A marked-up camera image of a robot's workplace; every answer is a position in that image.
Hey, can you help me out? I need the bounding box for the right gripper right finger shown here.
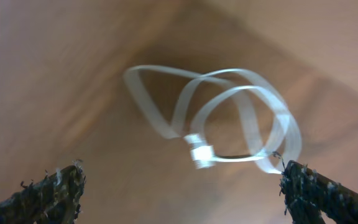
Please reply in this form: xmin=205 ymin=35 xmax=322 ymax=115
xmin=279 ymin=160 xmax=358 ymax=224

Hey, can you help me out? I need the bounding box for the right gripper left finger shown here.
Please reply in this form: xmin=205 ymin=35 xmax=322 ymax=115
xmin=0 ymin=162 xmax=86 ymax=224

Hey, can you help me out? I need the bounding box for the white usb cable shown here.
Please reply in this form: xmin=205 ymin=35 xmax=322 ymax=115
xmin=122 ymin=64 xmax=303 ymax=175

